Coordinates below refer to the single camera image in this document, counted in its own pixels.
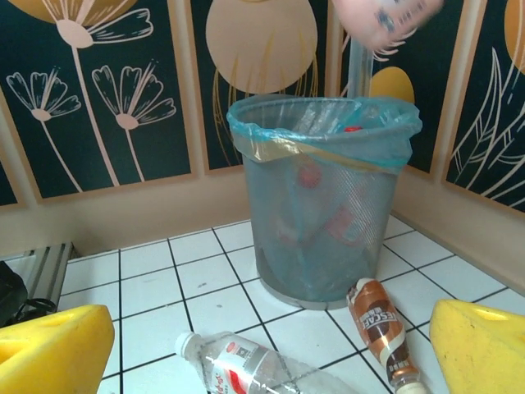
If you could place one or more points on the blue plastic bin liner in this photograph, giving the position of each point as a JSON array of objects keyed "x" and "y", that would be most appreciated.
[{"x": 262, "y": 135}]

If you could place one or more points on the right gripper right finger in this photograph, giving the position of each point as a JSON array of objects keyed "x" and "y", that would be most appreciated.
[{"x": 484, "y": 353}]

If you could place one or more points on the grey mesh waste bin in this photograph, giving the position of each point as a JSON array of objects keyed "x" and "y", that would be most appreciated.
[{"x": 320, "y": 230}]

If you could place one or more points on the brown coffee drink bottle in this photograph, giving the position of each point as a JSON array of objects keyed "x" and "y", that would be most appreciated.
[{"x": 377, "y": 324}]

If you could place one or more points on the white-capped clear water bottle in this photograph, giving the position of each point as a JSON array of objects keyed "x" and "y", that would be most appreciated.
[{"x": 246, "y": 365}]

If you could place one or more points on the aluminium mounting rail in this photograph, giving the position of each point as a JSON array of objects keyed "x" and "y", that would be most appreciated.
[{"x": 49, "y": 267}]

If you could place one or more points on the pink peach drink bottle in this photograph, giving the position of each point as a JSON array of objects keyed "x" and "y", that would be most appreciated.
[{"x": 381, "y": 20}]

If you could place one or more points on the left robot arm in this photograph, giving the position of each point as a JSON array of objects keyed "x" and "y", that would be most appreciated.
[{"x": 10, "y": 291}]

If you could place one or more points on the clear bottle orange-red label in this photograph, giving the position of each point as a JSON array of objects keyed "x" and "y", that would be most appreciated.
[{"x": 352, "y": 129}]

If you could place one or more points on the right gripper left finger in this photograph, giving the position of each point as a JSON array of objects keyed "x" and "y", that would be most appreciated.
[{"x": 49, "y": 357}]

